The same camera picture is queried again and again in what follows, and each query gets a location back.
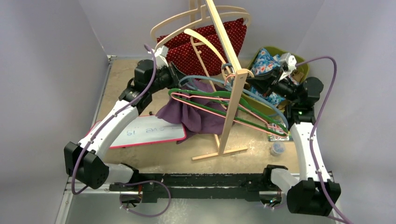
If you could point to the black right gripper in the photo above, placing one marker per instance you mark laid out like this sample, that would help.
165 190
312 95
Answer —
265 82

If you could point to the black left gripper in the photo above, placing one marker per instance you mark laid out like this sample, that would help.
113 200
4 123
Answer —
175 75

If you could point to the green plastic hanger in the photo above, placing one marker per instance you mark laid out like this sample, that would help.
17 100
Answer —
223 98

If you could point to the blue floral garment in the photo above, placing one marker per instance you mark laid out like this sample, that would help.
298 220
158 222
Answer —
265 62

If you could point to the purple garment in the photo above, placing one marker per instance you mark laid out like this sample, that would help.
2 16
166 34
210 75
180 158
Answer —
194 120

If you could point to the grey-blue plastic hanger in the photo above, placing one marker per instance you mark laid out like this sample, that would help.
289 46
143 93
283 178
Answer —
216 82

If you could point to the wooden hanger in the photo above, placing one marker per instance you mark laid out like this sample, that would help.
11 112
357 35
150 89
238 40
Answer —
205 17
197 39
236 31

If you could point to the pink wire hanger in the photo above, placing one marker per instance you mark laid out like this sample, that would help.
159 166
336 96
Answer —
273 126

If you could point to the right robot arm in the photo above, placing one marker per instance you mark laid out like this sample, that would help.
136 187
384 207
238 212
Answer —
313 193

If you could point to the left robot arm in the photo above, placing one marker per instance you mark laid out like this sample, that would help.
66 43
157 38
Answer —
84 160

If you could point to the green plastic basket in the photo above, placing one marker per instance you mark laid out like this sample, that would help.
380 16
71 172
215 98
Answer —
299 75

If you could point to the wooden clothes rack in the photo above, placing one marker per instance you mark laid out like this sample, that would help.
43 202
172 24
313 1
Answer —
240 76

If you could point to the red polka dot garment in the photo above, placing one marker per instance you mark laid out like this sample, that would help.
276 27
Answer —
183 55

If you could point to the marker pen box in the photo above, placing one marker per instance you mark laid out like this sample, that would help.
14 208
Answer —
277 129

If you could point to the red-edged whiteboard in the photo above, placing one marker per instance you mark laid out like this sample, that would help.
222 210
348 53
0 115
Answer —
148 130

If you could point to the small clear plastic cup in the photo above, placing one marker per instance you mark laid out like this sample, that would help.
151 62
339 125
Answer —
277 148

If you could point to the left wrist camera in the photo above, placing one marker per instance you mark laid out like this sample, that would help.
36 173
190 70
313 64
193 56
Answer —
160 56

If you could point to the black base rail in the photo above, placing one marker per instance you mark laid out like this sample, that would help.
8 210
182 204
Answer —
251 187

